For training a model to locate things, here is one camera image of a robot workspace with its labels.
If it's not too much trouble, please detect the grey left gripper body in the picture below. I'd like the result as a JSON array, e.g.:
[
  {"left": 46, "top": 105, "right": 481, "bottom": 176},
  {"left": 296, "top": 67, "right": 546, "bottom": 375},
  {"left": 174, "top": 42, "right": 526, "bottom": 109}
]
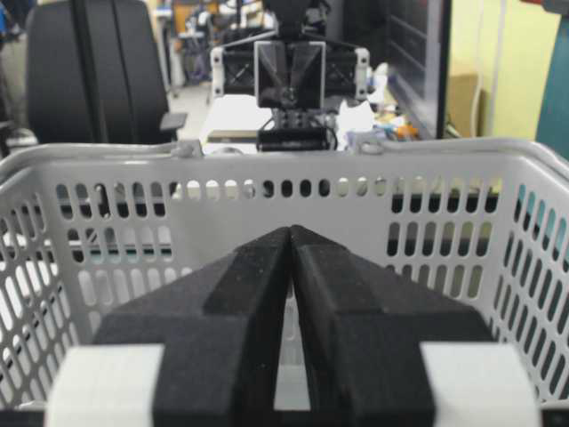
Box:
[{"left": 210, "top": 40, "right": 370, "bottom": 109}]

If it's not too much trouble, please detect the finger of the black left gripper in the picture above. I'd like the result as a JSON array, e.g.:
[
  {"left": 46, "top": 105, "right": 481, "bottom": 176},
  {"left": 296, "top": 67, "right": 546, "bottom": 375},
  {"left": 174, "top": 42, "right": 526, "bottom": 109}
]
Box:
[
  {"left": 258, "top": 45, "right": 290, "bottom": 103},
  {"left": 290, "top": 45, "right": 322, "bottom": 103}
]

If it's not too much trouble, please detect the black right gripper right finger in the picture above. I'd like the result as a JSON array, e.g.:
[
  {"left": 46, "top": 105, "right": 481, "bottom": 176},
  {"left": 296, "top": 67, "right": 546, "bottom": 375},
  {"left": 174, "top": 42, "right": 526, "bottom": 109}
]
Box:
[{"left": 288, "top": 225, "right": 544, "bottom": 427}]

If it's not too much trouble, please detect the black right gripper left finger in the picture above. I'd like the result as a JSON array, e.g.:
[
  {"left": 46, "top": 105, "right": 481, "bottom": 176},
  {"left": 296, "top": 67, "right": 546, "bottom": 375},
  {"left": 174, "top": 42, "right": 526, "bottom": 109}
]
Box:
[{"left": 44, "top": 225, "right": 293, "bottom": 427}]

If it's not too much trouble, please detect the grey plastic shopping basket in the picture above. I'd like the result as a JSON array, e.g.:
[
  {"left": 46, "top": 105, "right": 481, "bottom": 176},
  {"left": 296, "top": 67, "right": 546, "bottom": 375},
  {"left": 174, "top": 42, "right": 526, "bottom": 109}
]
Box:
[{"left": 1, "top": 139, "right": 568, "bottom": 409}]

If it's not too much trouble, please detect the white crumpled paper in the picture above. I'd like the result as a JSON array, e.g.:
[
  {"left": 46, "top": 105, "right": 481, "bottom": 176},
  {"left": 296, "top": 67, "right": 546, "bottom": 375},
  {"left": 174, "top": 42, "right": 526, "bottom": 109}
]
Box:
[{"left": 337, "top": 100, "right": 375, "bottom": 133}]

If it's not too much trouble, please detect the black monitor screen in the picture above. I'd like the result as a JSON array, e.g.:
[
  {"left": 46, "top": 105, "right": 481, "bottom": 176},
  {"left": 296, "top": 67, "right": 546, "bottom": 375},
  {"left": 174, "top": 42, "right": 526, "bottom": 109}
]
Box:
[{"left": 341, "top": 0, "right": 453, "bottom": 140}]

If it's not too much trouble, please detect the black office chair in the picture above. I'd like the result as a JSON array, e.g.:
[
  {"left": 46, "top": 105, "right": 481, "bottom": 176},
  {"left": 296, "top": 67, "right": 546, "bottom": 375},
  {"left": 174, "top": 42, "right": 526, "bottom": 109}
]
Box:
[{"left": 26, "top": 1, "right": 187, "bottom": 145}]

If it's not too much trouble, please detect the brown cardboard box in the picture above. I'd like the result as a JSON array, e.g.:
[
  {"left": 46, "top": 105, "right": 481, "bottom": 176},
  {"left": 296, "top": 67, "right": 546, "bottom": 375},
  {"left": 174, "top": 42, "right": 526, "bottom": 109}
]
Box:
[{"left": 446, "top": 71, "right": 478, "bottom": 138}]

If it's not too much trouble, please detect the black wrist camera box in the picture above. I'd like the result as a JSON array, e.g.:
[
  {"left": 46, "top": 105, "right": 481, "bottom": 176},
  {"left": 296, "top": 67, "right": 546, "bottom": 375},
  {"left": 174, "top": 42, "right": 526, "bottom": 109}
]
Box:
[{"left": 256, "top": 109, "right": 339, "bottom": 152}]

